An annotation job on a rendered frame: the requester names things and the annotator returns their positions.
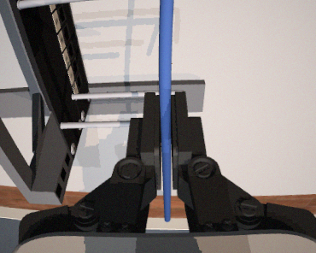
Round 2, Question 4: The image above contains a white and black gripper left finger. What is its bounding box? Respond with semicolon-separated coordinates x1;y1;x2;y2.
18;92;161;244

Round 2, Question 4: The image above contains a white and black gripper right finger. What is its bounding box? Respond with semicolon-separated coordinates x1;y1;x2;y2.
171;91;316;239

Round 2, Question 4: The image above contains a grey metal rack frame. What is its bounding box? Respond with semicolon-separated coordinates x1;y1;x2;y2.
0;0;159;205

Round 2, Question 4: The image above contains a blue cable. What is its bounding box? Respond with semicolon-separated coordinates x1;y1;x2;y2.
159;0;174;222

